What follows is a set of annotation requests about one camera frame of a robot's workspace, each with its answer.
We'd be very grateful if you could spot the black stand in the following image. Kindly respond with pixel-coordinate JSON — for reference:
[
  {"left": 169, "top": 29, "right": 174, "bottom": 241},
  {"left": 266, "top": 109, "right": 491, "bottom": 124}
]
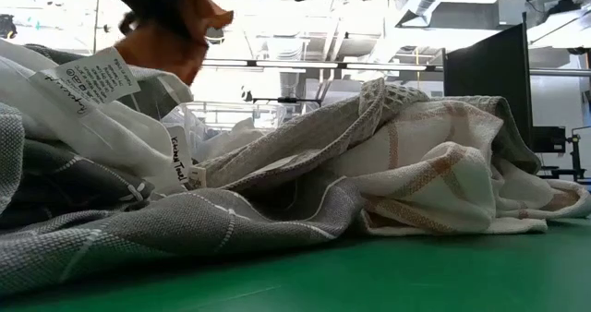
[{"left": 537, "top": 126, "right": 591, "bottom": 185}]

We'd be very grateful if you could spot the grey plaid towel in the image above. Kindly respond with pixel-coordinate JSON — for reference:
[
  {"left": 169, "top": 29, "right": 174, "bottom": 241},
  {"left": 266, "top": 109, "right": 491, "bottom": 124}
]
[{"left": 0, "top": 43, "right": 367, "bottom": 299}]

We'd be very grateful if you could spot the black ceiling camera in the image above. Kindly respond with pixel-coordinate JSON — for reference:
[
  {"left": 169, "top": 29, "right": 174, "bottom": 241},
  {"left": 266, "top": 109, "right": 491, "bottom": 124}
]
[{"left": 205, "top": 25, "right": 226, "bottom": 45}]

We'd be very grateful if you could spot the orange towel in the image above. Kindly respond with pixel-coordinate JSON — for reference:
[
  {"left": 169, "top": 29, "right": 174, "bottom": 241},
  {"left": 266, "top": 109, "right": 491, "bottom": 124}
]
[{"left": 114, "top": 0, "right": 235, "bottom": 87}]

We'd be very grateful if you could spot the black box device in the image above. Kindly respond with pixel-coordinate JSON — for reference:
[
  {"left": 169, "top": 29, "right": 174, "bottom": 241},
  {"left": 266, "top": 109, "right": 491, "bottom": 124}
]
[{"left": 530, "top": 126, "right": 567, "bottom": 154}]

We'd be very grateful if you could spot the black room divider panel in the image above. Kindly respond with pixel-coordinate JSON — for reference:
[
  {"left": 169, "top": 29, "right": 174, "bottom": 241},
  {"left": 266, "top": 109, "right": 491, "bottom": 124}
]
[{"left": 441, "top": 12, "right": 536, "bottom": 152}]

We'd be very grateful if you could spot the light grey waffle towel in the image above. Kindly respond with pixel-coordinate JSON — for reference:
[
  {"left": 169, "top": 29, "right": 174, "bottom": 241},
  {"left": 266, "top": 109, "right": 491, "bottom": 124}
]
[{"left": 196, "top": 77, "right": 542, "bottom": 196}]

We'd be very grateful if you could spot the long light bar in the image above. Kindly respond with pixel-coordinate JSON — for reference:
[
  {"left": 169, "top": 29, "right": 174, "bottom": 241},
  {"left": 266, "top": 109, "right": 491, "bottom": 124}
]
[{"left": 202, "top": 58, "right": 591, "bottom": 78}]

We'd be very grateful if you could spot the white red-striped towel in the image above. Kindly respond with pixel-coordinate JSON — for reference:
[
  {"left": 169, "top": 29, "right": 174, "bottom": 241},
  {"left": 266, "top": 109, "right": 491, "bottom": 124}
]
[{"left": 322, "top": 98, "right": 591, "bottom": 237}]

